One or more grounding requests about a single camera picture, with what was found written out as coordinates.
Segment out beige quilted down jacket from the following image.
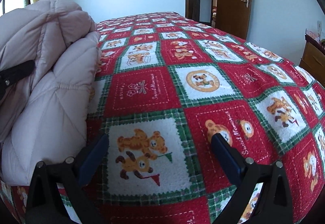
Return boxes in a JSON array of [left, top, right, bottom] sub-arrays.
[[1, 0, 101, 186]]

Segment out wooden dresser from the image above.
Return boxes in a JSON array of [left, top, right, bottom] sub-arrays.
[[299, 34, 325, 87]]

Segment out red patchwork bear bedspread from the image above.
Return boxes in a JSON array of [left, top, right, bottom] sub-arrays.
[[1, 12, 324, 223]]

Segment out items on dresser top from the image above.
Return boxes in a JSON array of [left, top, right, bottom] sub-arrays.
[[305, 21, 325, 49]]

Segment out silver door handle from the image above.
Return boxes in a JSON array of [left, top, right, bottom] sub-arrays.
[[241, 0, 249, 8]]

